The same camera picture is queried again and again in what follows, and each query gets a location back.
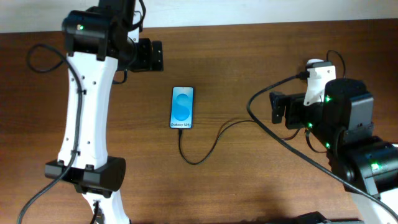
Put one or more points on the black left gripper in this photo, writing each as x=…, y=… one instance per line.
x=145, y=62

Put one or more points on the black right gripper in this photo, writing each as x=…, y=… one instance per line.
x=290, y=111

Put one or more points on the blue smartphone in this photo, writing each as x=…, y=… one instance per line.
x=181, y=115

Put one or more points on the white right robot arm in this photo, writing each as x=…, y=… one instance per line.
x=342, y=120

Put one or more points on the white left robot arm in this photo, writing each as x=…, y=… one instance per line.
x=99, y=42

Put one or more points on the white power strip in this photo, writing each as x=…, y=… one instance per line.
x=311, y=63

